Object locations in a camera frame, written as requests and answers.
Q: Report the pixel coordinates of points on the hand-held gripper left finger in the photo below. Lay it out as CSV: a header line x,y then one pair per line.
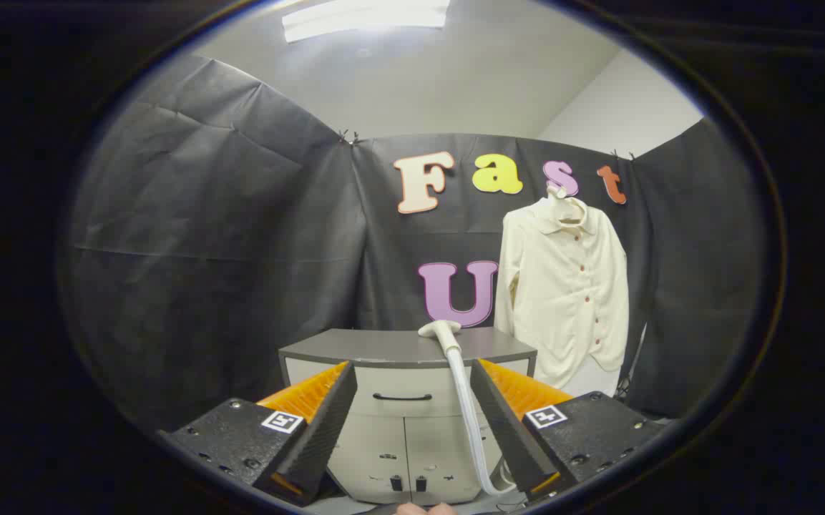
x,y
323,429

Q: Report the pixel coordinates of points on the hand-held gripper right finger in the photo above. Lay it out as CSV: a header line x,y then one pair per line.
x,y
509,429

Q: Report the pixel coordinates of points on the white garment steamer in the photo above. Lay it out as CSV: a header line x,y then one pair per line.
x,y
464,400

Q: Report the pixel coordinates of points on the cream button-up shirt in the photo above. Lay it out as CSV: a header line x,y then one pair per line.
x,y
562,293

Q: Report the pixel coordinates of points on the white mannequin torso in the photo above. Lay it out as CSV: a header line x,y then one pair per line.
x,y
594,375

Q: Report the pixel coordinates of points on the grey-top white cabinet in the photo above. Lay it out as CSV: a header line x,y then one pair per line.
x,y
398,347

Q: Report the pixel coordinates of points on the black backdrop cloth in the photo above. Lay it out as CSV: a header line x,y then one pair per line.
x,y
226,250

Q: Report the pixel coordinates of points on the ceiling light panel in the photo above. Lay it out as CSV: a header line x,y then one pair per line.
x,y
362,16

